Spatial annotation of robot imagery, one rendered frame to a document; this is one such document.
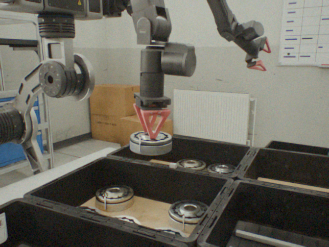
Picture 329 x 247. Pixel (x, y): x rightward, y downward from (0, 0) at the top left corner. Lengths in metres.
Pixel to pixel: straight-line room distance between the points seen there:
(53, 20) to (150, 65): 0.63
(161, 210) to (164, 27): 0.46
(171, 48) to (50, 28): 0.67
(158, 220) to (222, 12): 0.80
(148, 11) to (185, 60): 0.13
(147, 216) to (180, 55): 0.41
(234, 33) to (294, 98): 2.46
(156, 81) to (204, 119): 3.25
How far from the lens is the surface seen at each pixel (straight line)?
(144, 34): 0.68
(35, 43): 2.98
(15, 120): 1.65
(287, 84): 3.71
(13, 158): 2.93
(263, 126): 3.83
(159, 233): 0.56
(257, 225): 0.80
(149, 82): 0.69
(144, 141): 0.71
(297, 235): 0.80
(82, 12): 1.32
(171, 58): 0.66
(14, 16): 2.88
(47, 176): 1.47
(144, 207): 0.85
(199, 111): 3.94
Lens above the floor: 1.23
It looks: 13 degrees down
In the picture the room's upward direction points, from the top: straight up
